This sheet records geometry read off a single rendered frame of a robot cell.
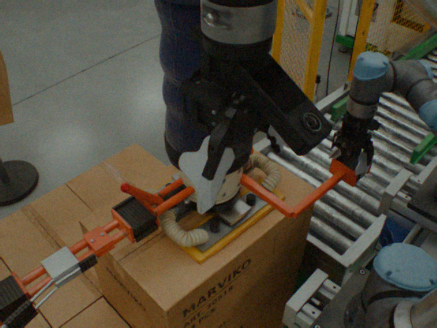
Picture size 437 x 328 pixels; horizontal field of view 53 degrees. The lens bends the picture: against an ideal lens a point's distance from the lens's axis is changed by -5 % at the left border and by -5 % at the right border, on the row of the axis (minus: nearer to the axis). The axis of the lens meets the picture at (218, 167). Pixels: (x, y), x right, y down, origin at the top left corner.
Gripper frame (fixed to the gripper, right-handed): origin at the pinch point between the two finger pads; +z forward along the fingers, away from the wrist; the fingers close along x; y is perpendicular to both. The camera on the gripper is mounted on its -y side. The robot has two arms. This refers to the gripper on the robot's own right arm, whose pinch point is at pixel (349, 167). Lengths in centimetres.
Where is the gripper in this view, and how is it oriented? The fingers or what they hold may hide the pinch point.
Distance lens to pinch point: 131.1
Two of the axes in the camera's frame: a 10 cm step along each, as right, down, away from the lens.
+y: -7.2, 4.6, -5.1
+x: 6.9, 4.9, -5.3
